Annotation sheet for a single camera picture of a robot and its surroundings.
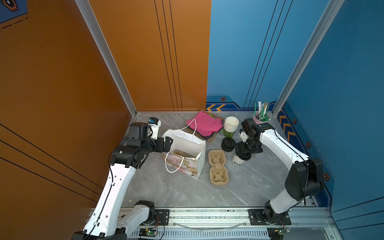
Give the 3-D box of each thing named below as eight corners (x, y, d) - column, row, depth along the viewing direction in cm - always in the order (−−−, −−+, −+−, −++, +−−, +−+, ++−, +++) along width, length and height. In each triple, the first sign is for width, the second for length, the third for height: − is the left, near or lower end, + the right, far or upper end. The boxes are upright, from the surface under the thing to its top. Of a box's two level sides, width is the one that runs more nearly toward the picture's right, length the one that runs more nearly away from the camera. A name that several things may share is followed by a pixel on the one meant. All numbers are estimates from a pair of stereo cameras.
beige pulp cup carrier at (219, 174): (209, 186, 85) (210, 182, 81) (208, 153, 98) (208, 149, 94) (227, 186, 85) (229, 182, 81) (223, 153, 98) (224, 149, 94)
